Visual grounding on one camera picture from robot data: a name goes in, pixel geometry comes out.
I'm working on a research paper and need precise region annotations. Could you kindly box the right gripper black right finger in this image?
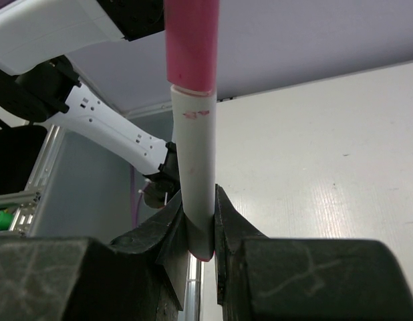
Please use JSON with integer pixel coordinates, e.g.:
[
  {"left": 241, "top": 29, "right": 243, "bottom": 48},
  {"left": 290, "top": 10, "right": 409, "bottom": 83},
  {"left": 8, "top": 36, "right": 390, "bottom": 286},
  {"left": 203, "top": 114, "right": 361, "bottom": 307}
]
[{"left": 215, "top": 187, "right": 413, "bottom": 320}]

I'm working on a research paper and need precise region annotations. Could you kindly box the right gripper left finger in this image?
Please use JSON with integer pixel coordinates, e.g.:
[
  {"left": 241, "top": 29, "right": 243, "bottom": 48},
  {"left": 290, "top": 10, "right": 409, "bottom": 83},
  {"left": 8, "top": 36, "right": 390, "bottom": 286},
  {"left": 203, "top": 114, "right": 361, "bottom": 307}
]
[{"left": 0, "top": 194, "right": 188, "bottom": 320}]

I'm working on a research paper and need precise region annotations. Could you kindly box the white thin pen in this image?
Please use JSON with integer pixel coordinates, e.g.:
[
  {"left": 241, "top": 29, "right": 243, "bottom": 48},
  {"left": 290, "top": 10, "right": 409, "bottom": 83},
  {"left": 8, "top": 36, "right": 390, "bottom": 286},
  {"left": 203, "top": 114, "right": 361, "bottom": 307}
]
[{"left": 170, "top": 85, "right": 217, "bottom": 261}]

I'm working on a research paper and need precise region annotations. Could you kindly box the pink pen cap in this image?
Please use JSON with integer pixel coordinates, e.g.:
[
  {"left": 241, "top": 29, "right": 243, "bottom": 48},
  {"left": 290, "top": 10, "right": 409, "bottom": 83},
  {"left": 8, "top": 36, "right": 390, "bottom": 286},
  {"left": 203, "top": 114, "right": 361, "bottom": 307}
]
[{"left": 164, "top": 0, "right": 220, "bottom": 93}]

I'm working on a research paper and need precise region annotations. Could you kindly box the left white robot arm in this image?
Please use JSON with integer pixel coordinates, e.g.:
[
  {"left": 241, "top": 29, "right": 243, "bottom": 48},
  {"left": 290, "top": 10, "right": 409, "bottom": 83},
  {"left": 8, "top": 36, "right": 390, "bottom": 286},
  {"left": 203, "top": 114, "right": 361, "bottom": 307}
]
[{"left": 0, "top": 1, "right": 180, "bottom": 206}]

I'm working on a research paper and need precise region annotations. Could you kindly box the green plastic object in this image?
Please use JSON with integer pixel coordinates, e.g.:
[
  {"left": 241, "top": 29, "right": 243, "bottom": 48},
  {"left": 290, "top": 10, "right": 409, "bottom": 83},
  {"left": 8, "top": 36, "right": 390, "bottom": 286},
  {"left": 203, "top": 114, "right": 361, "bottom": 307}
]
[{"left": 0, "top": 211, "right": 13, "bottom": 231}]

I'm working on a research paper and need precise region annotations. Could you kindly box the aluminium rail frame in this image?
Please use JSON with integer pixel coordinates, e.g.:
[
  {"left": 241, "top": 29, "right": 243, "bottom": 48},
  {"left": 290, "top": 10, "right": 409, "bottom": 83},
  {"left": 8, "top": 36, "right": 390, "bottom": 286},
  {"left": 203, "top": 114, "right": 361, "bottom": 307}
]
[{"left": 0, "top": 125, "right": 202, "bottom": 320}]

